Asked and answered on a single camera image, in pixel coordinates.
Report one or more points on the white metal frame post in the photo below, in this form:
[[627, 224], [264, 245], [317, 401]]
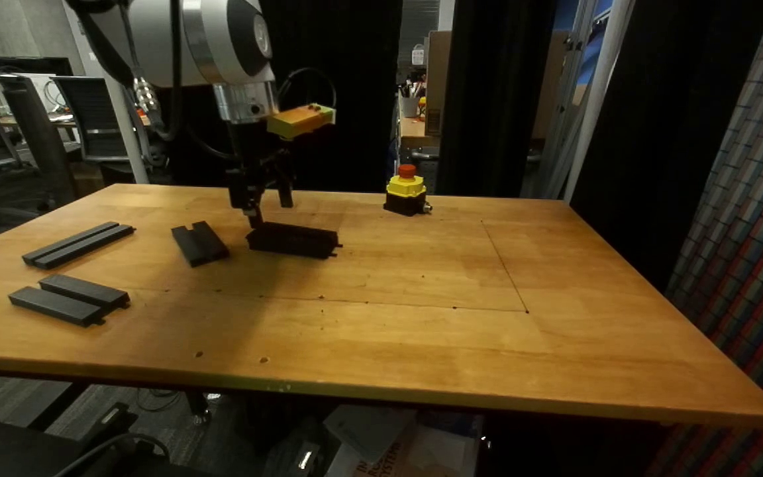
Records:
[[112, 87]]

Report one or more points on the long black grooved piece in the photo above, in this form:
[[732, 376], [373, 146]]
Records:
[[78, 245]]

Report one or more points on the dark metal shelving rack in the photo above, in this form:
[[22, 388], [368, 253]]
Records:
[[87, 126]]

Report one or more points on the yellow red emergency stop button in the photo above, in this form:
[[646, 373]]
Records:
[[406, 192]]

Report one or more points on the black rectangular block piece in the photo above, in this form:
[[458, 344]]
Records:
[[293, 245]]

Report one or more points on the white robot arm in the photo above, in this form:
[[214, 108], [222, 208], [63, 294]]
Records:
[[161, 49]]

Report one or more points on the black notched piece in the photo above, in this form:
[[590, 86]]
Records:
[[291, 234], [199, 245]]

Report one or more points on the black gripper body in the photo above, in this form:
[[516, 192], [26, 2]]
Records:
[[258, 156]]

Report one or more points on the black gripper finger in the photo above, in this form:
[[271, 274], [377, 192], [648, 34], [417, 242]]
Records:
[[285, 188], [251, 204]]

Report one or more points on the colourful patterned panel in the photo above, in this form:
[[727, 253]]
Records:
[[720, 283]]

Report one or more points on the black curtain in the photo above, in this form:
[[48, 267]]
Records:
[[349, 49]]

